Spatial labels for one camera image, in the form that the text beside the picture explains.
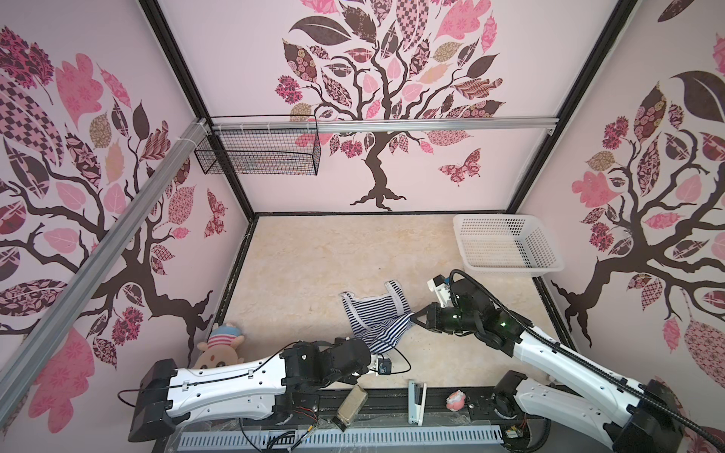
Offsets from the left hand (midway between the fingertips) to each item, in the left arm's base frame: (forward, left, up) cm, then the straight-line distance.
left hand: (357, 350), depth 75 cm
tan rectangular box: (-12, +1, -5) cm, 13 cm away
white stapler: (-13, -15, -6) cm, 21 cm away
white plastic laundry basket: (+44, -58, -9) cm, 74 cm away
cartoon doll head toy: (+2, +39, -4) cm, 40 cm away
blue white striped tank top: (+13, -7, -10) cm, 17 cm away
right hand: (+7, -14, +7) cm, 17 cm away
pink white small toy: (-11, -26, -4) cm, 28 cm away
